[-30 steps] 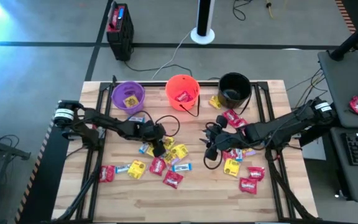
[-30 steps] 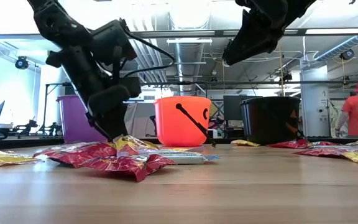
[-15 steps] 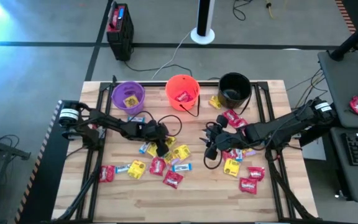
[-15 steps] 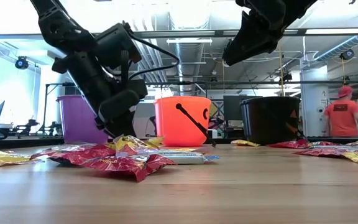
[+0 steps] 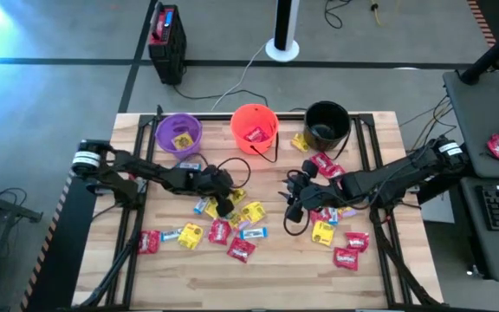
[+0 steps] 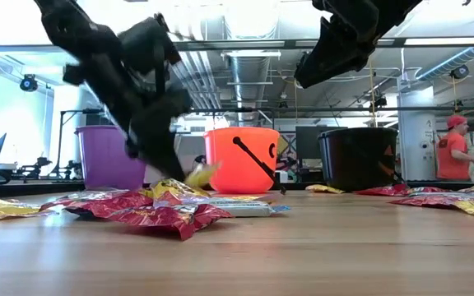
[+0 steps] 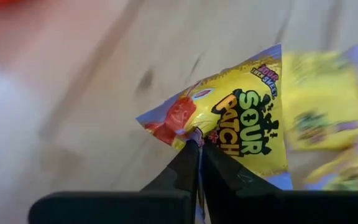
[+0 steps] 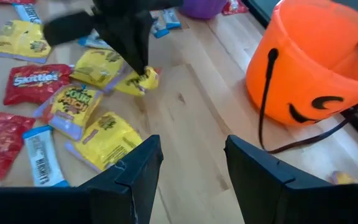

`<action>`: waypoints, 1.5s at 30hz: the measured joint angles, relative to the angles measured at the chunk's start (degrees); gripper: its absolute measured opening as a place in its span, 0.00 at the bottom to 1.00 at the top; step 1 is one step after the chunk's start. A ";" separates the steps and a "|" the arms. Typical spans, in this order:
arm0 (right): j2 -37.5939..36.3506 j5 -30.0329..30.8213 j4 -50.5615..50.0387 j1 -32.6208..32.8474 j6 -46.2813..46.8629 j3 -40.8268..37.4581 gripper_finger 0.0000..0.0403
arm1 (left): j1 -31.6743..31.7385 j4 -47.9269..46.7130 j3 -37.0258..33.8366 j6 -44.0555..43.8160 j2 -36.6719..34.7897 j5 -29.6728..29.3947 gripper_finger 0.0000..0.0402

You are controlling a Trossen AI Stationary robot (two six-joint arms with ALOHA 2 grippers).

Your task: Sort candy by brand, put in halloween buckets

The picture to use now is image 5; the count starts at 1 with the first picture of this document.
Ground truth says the black floor stand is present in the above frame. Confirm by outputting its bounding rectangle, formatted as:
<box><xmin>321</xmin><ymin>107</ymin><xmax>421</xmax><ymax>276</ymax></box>
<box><xmin>0</xmin><ymin>172</ymin><xmax>45</xmax><ymax>278</ymax></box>

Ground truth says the black hazard striped platform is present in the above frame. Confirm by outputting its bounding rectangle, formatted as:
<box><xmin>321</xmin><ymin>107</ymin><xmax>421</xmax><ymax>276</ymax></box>
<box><xmin>19</xmin><ymin>138</ymin><xmax>112</xmax><ymax>312</ymax></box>

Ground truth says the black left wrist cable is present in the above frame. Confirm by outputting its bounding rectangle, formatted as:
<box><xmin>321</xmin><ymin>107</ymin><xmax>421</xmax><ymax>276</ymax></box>
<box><xmin>217</xmin><ymin>156</ymin><xmax>252</xmax><ymax>190</ymax></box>

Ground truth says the black cable bundle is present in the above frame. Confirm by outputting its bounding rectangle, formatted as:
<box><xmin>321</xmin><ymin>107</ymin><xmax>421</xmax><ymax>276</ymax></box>
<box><xmin>399</xmin><ymin>94</ymin><xmax>458</xmax><ymax>153</ymax></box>

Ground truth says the black plastic bucket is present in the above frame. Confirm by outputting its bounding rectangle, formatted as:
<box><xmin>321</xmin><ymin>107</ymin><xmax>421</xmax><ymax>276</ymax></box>
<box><xmin>303</xmin><ymin>100</ymin><xmax>353</xmax><ymax>161</ymax></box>

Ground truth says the black slanted pole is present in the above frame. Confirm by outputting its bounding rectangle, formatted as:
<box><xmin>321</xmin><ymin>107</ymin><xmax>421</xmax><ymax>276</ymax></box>
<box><xmin>459</xmin><ymin>19</ymin><xmax>499</xmax><ymax>87</ymax></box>

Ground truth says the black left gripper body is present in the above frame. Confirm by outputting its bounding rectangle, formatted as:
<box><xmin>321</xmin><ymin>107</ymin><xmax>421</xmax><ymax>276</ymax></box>
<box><xmin>195</xmin><ymin>164</ymin><xmax>236</xmax><ymax>200</ymax></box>

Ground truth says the grey side desk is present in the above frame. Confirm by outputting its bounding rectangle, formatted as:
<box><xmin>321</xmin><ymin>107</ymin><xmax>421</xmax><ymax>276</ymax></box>
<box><xmin>442</xmin><ymin>68</ymin><xmax>499</xmax><ymax>179</ymax></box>

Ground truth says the white floor cable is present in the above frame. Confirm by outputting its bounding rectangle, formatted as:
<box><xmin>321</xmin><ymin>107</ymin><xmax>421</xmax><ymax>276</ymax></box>
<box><xmin>209</xmin><ymin>42</ymin><xmax>269</xmax><ymax>113</ymax></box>

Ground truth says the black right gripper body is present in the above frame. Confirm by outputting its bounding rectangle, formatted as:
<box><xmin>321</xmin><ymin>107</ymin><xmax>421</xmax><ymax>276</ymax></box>
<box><xmin>278</xmin><ymin>174</ymin><xmax>327</xmax><ymax>211</ymax></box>

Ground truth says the red box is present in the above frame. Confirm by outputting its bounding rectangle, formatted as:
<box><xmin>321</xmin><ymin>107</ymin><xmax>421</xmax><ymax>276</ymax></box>
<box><xmin>148</xmin><ymin>6</ymin><xmax>177</xmax><ymax>46</ymax></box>

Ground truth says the white base floor stand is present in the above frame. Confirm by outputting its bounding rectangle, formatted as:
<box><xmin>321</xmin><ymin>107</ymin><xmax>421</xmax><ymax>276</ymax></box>
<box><xmin>264</xmin><ymin>0</ymin><xmax>301</xmax><ymax>63</ymax></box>

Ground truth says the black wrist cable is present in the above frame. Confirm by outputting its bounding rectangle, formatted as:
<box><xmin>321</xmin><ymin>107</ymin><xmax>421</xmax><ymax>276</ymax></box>
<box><xmin>282</xmin><ymin>215</ymin><xmax>312</xmax><ymax>237</ymax></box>
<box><xmin>217</xmin><ymin>156</ymin><xmax>252</xmax><ymax>190</ymax></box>

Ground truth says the black coiled floor cable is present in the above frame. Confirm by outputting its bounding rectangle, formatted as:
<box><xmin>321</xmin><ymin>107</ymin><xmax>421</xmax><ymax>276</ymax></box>
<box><xmin>322</xmin><ymin>0</ymin><xmax>354</xmax><ymax>30</ymax></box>

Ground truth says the yellow floor cable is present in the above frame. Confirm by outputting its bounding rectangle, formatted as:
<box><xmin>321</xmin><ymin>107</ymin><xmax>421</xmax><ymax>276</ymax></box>
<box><xmin>369</xmin><ymin>0</ymin><xmax>402</xmax><ymax>27</ymax></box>

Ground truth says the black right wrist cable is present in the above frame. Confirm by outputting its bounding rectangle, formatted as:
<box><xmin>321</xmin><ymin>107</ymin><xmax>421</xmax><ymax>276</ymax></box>
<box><xmin>282</xmin><ymin>215</ymin><xmax>312</xmax><ymax>237</ymax></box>

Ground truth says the grey low desk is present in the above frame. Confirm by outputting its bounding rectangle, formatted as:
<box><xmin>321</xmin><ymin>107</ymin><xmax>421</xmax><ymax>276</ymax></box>
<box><xmin>459</xmin><ymin>175</ymin><xmax>499</xmax><ymax>283</ymax></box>

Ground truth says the purple plastic bucket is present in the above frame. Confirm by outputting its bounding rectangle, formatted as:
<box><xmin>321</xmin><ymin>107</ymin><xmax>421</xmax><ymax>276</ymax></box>
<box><xmin>154</xmin><ymin>113</ymin><xmax>204</xmax><ymax>161</ymax></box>

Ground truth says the black and red toolbox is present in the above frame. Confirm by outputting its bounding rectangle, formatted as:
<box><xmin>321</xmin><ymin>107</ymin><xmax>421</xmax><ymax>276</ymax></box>
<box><xmin>147</xmin><ymin>2</ymin><xmax>188</xmax><ymax>86</ymax></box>

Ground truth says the orange pumpkin face bucket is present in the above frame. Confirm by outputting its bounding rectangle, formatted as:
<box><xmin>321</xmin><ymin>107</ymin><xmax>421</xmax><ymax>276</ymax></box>
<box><xmin>230</xmin><ymin>102</ymin><xmax>281</xmax><ymax>164</ymax></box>

